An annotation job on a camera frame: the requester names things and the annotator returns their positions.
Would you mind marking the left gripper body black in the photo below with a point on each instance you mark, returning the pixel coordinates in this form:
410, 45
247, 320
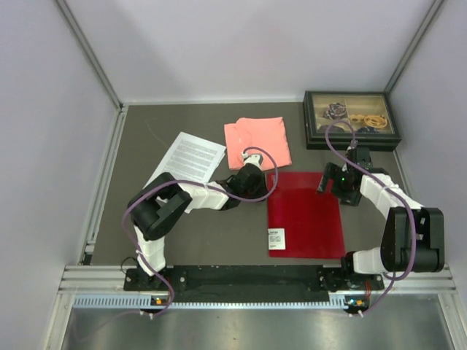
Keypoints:
255, 192

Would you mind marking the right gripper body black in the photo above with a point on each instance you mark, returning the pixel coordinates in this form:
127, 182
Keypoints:
342, 189

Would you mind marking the red plastic folder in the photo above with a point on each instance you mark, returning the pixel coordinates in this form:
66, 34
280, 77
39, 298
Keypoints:
303, 223

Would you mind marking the white printed paper stack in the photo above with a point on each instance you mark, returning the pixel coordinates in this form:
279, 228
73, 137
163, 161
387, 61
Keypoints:
190, 158

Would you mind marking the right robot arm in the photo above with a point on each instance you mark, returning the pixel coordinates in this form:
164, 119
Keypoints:
413, 238

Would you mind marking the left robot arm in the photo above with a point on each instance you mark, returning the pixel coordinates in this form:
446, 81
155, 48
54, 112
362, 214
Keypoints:
156, 209

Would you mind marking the pink folded cloth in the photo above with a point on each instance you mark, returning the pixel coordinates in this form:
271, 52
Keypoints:
266, 133

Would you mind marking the black glass-lid jewelry box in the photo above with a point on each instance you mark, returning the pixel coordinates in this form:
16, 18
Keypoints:
366, 115

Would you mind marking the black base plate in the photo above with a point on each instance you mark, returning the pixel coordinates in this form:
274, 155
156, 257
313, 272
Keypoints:
264, 283

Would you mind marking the grey slotted cable duct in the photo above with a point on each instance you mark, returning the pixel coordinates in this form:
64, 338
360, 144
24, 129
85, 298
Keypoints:
149, 302

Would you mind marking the aluminium frame rail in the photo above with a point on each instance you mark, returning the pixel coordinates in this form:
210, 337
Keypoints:
116, 279

